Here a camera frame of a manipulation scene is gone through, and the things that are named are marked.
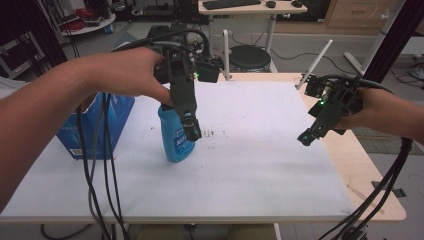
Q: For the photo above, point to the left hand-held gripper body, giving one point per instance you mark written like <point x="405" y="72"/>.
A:
<point x="181" y="88"/>

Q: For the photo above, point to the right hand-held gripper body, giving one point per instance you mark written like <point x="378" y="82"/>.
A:
<point x="335" y="105"/>

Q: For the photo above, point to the blue plastic bottle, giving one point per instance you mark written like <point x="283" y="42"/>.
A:
<point x="175" y="143"/>

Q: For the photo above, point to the person's right hand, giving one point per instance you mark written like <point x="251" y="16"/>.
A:
<point x="366" y="108"/>

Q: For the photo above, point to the person's left hand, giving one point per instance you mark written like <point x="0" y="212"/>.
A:
<point x="133" y="75"/>

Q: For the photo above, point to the white stick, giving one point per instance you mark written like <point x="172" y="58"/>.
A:
<point x="315" y="63"/>

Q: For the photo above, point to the wooden table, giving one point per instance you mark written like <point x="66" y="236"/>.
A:
<point x="353" y="160"/>

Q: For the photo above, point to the white table mat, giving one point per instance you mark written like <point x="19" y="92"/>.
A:
<point x="233" y="166"/>

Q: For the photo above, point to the white metal stand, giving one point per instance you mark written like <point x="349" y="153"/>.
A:
<point x="226" y="55"/>

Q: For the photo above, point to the round black stool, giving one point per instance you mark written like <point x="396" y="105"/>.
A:
<point x="250" y="58"/>

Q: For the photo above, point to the blue cardboard box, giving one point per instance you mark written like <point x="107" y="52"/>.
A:
<point x="100" y="123"/>

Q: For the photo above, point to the wooden cabinet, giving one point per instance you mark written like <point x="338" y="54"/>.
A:
<point x="356" y="15"/>

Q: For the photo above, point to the black keyboard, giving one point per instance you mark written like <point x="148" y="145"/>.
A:
<point x="230" y="3"/>

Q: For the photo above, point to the wooden desk with white legs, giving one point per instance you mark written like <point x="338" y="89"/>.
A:
<point x="286" y="9"/>

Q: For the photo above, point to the black computer mouse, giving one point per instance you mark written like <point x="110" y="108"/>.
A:
<point x="296" y="3"/>
<point x="271" y="4"/>

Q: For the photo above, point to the round white table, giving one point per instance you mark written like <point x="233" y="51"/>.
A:
<point x="90" y="25"/>

